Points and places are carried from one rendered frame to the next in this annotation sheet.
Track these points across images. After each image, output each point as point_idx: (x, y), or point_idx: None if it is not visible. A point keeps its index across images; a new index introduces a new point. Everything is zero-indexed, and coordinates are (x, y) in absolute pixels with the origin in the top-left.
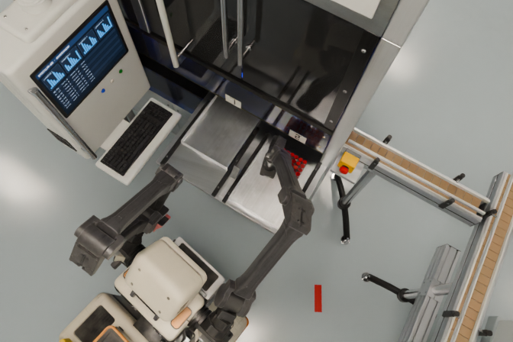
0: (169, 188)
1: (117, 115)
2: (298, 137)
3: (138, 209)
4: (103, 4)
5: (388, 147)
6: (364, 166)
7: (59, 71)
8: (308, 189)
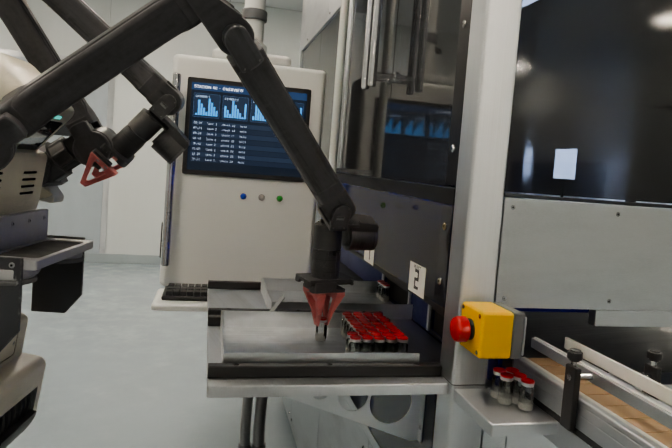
0: (148, 79)
1: (237, 265)
2: (417, 279)
3: (90, 12)
4: (303, 90)
5: (639, 374)
6: (558, 437)
7: (215, 105)
8: (364, 379)
